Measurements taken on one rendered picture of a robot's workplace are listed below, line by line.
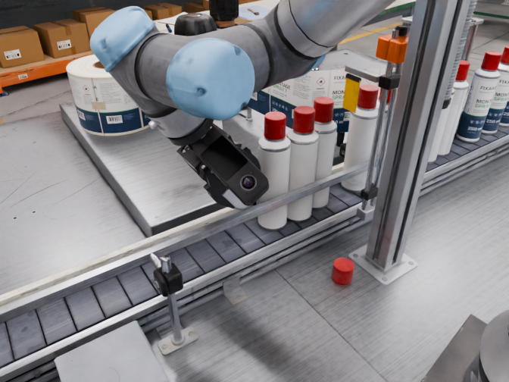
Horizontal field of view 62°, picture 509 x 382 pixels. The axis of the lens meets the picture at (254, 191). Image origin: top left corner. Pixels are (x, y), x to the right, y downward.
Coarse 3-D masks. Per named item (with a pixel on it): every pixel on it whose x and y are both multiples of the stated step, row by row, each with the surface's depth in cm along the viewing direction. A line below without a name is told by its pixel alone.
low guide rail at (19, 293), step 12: (336, 168) 84; (204, 216) 71; (216, 216) 71; (180, 228) 68; (192, 228) 69; (144, 240) 66; (156, 240) 66; (120, 252) 64; (132, 252) 65; (84, 264) 62; (96, 264) 62; (60, 276) 60; (72, 276) 60; (24, 288) 58; (36, 288) 58; (0, 300) 56; (12, 300) 57
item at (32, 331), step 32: (448, 160) 93; (256, 224) 75; (288, 224) 75; (192, 256) 68; (224, 256) 68; (96, 288) 62; (128, 288) 62; (32, 320) 58; (64, 320) 58; (96, 320) 58; (0, 352) 53; (32, 352) 54
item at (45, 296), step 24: (360, 168) 75; (288, 192) 69; (312, 192) 70; (240, 216) 63; (168, 240) 59; (192, 240) 60; (120, 264) 55; (48, 288) 52; (72, 288) 52; (0, 312) 48; (24, 312) 50
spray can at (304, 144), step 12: (300, 108) 66; (312, 108) 66; (300, 120) 65; (312, 120) 65; (288, 132) 69; (300, 132) 66; (312, 132) 67; (300, 144) 66; (312, 144) 67; (300, 156) 68; (312, 156) 68; (300, 168) 69; (312, 168) 70; (300, 180) 70; (312, 180) 71; (288, 204) 74; (300, 204) 73; (288, 216) 75; (300, 216) 74
